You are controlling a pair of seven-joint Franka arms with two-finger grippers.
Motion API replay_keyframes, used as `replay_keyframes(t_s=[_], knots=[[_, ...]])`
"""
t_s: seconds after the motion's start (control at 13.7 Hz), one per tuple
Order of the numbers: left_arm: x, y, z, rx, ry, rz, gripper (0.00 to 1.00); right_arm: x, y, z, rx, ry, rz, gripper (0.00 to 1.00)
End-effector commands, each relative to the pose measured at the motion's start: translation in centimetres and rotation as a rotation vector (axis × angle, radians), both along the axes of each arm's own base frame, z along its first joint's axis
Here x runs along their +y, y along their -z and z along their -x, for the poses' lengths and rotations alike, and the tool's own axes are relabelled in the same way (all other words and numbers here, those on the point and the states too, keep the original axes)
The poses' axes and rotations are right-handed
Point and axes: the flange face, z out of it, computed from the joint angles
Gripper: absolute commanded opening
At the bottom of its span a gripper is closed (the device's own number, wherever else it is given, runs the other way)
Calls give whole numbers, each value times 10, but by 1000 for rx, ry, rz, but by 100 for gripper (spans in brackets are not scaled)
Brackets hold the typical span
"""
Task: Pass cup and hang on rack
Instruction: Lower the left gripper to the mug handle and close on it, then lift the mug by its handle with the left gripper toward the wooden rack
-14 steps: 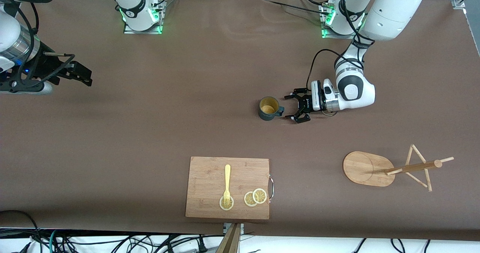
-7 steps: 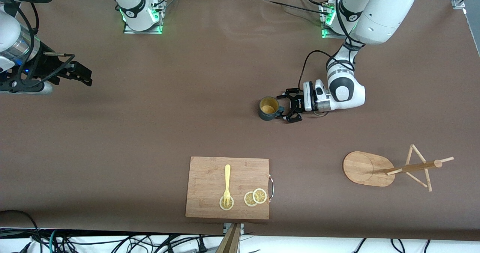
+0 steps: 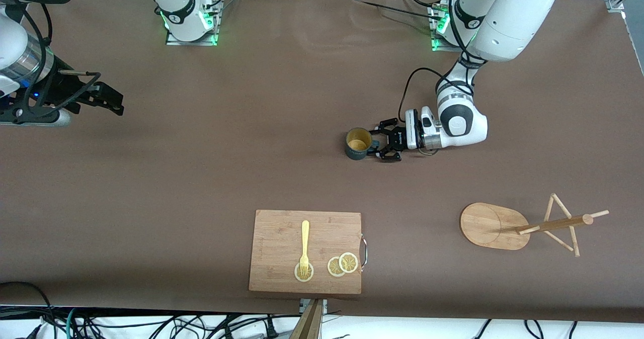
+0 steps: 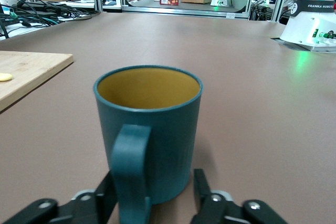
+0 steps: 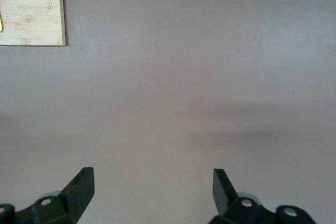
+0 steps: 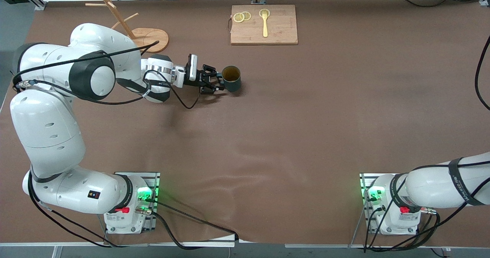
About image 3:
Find dark teal mug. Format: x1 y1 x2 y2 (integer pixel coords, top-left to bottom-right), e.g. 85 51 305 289
345 128 380 161

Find wooden cup rack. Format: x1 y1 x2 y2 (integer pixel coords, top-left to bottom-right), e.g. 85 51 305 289
460 193 610 258

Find yellow plastic fork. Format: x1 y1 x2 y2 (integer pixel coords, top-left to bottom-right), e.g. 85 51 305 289
299 220 310 277

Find brown table cover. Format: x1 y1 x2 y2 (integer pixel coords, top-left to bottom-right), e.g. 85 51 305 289
0 0 644 324

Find bamboo cutting board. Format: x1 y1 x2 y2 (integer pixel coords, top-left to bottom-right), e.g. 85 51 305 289
249 209 363 295

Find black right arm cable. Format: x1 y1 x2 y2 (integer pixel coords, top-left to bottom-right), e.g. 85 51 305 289
0 0 101 113

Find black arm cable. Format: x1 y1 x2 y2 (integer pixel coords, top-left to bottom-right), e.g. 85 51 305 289
400 67 476 123
0 0 101 113

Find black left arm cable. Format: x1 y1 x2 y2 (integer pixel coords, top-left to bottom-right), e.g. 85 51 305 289
400 67 476 123

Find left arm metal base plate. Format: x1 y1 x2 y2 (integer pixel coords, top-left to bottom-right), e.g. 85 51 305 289
431 7 485 53

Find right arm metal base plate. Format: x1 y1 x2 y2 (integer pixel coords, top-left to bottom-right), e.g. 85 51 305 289
166 0 223 46

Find black cable on table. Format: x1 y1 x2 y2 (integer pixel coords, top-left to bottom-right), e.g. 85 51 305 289
347 0 443 23

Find metal clamp bracket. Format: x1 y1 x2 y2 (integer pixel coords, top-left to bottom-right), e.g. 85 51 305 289
299 299 329 314

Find wooden post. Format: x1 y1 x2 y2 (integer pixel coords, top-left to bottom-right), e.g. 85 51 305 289
289 299 324 339

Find black looped floor cable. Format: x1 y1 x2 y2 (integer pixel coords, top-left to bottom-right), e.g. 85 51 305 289
0 281 56 339

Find teal floor cable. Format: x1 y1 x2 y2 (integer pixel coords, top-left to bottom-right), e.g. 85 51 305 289
65 306 81 339

